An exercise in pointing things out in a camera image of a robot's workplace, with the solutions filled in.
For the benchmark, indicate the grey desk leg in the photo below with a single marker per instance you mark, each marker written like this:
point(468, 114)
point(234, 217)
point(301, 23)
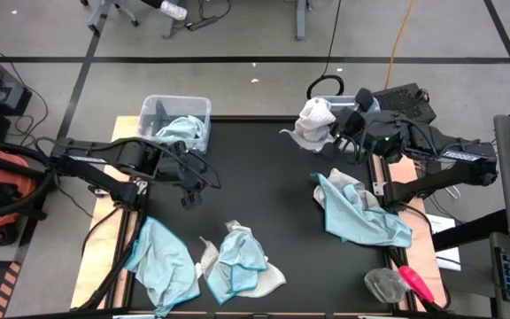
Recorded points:
point(301, 20)
point(170, 30)

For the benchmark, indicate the plywood base board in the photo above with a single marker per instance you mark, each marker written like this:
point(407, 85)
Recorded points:
point(100, 248)

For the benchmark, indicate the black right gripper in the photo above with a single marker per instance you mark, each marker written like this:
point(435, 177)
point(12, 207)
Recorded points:
point(350, 124)

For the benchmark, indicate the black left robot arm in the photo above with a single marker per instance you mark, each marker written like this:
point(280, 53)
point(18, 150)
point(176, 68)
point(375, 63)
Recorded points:
point(104, 155)

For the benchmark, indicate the clear water bottle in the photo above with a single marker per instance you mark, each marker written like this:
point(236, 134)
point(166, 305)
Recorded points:
point(173, 10)

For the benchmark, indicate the white paper sheet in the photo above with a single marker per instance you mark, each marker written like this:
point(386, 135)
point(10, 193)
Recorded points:
point(438, 221)

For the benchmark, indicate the orange vacuum cleaner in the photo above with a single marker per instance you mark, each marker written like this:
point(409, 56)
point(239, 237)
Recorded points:
point(2, 177)

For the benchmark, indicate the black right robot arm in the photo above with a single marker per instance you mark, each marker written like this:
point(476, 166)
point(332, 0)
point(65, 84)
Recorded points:
point(436, 150)

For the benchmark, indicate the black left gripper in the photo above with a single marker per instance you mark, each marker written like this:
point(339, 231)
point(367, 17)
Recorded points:
point(184, 166)

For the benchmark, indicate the black perforated computer box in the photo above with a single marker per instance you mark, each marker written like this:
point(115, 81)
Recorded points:
point(403, 102)

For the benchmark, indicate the grey chair base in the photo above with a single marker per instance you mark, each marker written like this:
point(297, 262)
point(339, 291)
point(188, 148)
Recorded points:
point(104, 11)

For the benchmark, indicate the white microfiber towel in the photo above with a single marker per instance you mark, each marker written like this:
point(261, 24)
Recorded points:
point(343, 177)
point(312, 122)
point(268, 279)

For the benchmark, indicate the black power strip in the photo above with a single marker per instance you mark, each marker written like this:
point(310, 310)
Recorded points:
point(202, 23)

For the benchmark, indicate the light blue microfiber towel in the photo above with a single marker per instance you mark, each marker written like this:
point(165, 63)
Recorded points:
point(361, 217)
point(162, 266)
point(237, 261)
point(180, 128)

